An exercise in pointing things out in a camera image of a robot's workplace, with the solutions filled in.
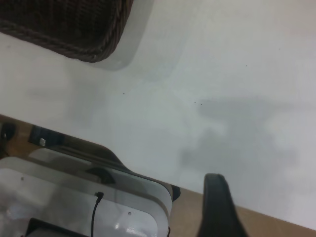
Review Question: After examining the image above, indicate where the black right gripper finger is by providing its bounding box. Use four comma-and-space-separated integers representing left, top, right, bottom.
197, 173, 250, 237

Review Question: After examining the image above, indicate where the black woven wicker basket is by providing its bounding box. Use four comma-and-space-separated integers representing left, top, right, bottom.
0, 0, 135, 63

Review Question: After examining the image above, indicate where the white robot base cart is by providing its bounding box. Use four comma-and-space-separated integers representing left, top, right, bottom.
0, 145, 173, 237

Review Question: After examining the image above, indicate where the black box on cart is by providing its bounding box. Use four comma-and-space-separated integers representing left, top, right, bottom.
25, 218, 76, 237

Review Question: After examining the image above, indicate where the black socket panel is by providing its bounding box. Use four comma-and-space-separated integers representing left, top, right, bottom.
29, 125, 64, 149

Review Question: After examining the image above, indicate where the thin black cable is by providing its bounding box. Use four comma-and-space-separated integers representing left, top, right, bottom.
90, 192, 105, 237

